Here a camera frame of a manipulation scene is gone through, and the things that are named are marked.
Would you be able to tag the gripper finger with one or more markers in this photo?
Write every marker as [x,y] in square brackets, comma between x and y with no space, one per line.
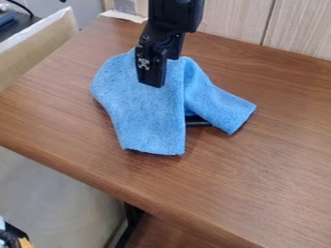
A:
[151,69]
[176,46]

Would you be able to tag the white paper sheet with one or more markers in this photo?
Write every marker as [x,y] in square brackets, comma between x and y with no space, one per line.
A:
[123,16]

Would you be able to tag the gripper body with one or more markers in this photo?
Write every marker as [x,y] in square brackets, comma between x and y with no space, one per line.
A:
[157,37]

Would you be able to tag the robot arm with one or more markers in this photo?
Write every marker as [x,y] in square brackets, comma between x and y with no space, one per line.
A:
[176,13]

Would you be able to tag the blue cloth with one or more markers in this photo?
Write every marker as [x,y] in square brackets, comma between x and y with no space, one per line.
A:
[146,113]

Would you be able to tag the cardboard box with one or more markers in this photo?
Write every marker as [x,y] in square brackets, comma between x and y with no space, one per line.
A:
[30,48]

